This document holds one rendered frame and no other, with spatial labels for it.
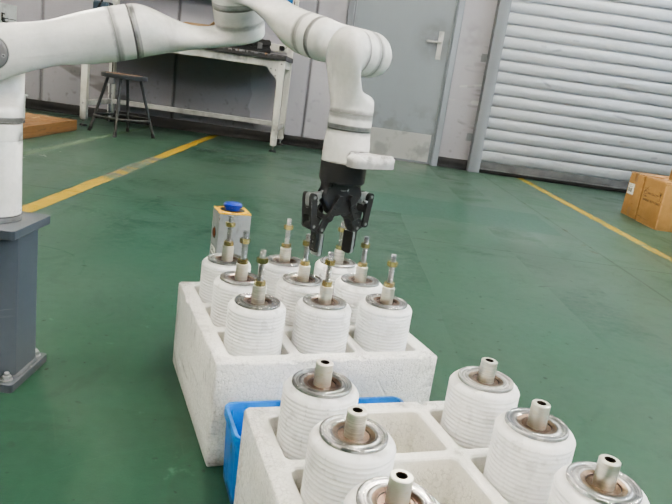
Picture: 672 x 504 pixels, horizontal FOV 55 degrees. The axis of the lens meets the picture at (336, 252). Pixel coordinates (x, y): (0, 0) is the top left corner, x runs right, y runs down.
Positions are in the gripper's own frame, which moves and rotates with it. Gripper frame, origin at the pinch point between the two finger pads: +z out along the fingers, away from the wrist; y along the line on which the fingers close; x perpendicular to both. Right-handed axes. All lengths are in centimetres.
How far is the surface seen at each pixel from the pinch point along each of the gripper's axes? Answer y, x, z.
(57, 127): -89, -397, 31
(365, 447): 25.6, 37.3, 9.8
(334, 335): 0.9, 4.6, 14.2
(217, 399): 20.3, 1.0, 23.1
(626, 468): -46, 38, 35
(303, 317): 4.7, 0.5, 12.0
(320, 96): -316, -388, -12
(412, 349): -14.7, 8.8, 17.7
